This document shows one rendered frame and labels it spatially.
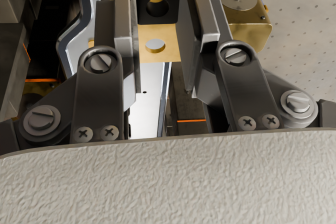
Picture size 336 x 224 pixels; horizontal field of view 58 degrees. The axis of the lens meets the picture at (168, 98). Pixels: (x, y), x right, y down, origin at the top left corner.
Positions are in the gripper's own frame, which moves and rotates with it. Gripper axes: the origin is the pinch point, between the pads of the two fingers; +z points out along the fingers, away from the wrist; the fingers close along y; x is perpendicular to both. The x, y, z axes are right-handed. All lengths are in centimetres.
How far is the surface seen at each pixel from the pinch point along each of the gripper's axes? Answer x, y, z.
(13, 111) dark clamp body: -32.4, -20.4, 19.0
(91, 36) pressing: -24.9, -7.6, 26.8
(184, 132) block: -57, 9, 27
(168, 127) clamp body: -84, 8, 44
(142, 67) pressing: -32.5, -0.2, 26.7
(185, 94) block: -58, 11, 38
